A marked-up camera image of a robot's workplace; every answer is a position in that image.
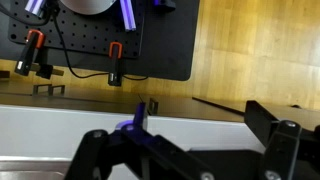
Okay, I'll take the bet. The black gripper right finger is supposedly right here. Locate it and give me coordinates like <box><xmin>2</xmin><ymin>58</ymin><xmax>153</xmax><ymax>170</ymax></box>
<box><xmin>244</xmin><ymin>99</ymin><xmax>320</xmax><ymax>180</ymax></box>

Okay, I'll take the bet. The orange black clamp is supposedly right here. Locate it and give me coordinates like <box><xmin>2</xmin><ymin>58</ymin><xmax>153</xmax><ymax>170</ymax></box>
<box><xmin>107</xmin><ymin>41</ymin><xmax>124</xmax><ymax>87</ymax></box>
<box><xmin>14</xmin><ymin>28</ymin><xmax>46</xmax><ymax>77</ymax></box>

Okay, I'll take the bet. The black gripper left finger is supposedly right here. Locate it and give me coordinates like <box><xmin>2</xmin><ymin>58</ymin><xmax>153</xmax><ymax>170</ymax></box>
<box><xmin>64</xmin><ymin>124</ymin><xmax>216</xmax><ymax>180</ymax></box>

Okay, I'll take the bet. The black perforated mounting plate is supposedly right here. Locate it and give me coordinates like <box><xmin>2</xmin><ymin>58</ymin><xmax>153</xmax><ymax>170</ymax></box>
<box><xmin>8</xmin><ymin>0</ymin><xmax>146</xmax><ymax>60</ymax></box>

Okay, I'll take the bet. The purple aluminium bar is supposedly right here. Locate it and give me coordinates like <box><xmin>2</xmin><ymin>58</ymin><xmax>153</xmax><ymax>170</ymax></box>
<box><xmin>119</xmin><ymin>0</ymin><xmax>137</xmax><ymax>32</ymax></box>
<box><xmin>24</xmin><ymin>0</ymin><xmax>47</xmax><ymax>18</ymax></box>

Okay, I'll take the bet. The metal cabinet handle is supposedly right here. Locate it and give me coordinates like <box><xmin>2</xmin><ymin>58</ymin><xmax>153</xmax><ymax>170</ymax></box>
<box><xmin>32</xmin><ymin>83</ymin><xmax>66</xmax><ymax>97</ymax></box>
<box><xmin>147</xmin><ymin>97</ymin><xmax>160</xmax><ymax>116</ymax></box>

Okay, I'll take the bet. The black pegboard panel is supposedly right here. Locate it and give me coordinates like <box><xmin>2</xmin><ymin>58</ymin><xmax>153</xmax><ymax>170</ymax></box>
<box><xmin>0</xmin><ymin>0</ymin><xmax>201</xmax><ymax>82</ymax></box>

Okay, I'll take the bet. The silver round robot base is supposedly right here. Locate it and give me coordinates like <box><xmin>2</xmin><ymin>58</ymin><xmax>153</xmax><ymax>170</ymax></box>
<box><xmin>59</xmin><ymin>0</ymin><xmax>118</xmax><ymax>16</ymax></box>

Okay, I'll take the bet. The thin black floor cable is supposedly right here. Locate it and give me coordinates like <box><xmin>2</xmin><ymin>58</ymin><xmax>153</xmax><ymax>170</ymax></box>
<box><xmin>49</xmin><ymin>9</ymin><xmax>150</xmax><ymax>82</ymax></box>

